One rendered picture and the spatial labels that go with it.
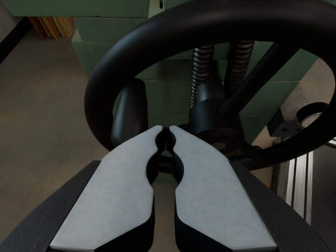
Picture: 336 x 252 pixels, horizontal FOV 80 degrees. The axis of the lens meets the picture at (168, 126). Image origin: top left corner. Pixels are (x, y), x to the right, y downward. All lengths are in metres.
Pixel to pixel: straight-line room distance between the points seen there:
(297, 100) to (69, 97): 1.26
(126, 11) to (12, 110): 1.31
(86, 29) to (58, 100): 1.13
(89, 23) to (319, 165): 0.99
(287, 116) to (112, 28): 0.43
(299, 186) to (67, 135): 1.16
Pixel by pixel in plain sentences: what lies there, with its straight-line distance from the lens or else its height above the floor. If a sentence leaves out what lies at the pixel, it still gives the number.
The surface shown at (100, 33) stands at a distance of 0.38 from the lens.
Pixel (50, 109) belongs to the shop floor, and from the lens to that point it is 1.46.
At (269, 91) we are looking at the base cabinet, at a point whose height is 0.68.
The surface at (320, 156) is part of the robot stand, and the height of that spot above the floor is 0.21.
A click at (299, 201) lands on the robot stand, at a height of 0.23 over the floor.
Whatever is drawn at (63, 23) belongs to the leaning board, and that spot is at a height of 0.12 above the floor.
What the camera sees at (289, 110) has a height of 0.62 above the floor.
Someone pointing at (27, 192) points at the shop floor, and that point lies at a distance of 1.24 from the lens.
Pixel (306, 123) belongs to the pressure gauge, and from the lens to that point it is 0.53.
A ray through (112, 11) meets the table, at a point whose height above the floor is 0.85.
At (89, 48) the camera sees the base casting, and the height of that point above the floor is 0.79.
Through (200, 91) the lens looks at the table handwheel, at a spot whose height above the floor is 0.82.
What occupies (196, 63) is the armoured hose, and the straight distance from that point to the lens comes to 0.25.
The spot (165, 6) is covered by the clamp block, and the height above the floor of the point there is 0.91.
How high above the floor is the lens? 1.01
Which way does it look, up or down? 58 degrees down
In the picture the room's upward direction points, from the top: 1 degrees clockwise
